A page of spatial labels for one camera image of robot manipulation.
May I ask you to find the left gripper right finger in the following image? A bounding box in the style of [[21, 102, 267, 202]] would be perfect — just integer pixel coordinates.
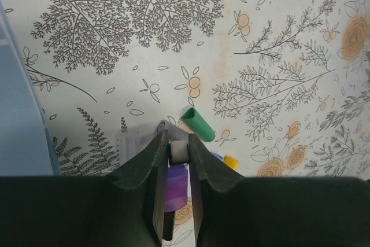
[[188, 134, 369, 246]]

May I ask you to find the green pen cap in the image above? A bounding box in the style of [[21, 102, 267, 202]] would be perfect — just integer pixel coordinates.
[[182, 107, 216, 142]]

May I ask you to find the purple pen cap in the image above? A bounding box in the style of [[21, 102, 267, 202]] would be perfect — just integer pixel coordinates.
[[165, 164, 188, 212]]

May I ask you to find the blue checkered placemat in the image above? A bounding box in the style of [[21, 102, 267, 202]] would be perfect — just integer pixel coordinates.
[[1, 9, 61, 176]]

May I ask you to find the black pen cap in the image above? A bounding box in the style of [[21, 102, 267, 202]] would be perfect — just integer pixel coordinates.
[[162, 211, 176, 241]]

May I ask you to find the floral tablecloth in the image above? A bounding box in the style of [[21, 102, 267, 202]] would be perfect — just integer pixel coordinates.
[[1, 0, 369, 246]]

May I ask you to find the lilac pen cap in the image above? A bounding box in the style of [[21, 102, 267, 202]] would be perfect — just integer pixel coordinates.
[[211, 152, 224, 162]]

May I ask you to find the yellow pen cap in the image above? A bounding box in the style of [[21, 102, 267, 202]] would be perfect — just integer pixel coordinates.
[[224, 156, 239, 171]]

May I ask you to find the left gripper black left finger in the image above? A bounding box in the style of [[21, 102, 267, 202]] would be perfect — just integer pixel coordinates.
[[1, 131, 169, 246]]

